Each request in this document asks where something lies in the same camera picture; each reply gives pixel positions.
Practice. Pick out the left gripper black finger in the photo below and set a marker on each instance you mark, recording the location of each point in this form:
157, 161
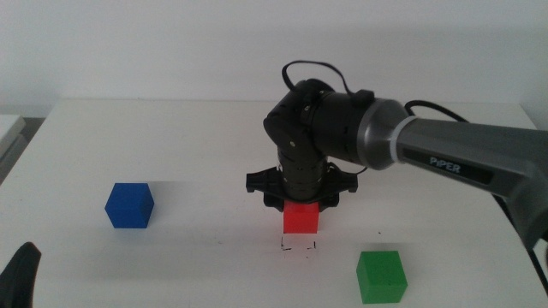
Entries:
19, 278

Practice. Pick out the right robot arm, grey and black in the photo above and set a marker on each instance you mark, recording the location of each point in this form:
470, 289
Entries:
449, 145

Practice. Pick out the blue cube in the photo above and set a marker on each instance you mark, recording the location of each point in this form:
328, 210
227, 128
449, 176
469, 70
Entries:
128, 207

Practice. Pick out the red cube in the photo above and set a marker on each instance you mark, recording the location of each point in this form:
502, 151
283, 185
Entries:
300, 220

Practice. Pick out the green cube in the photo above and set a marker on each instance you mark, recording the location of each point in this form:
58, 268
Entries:
381, 278

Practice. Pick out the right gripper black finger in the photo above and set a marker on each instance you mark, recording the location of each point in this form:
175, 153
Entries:
274, 203
329, 204

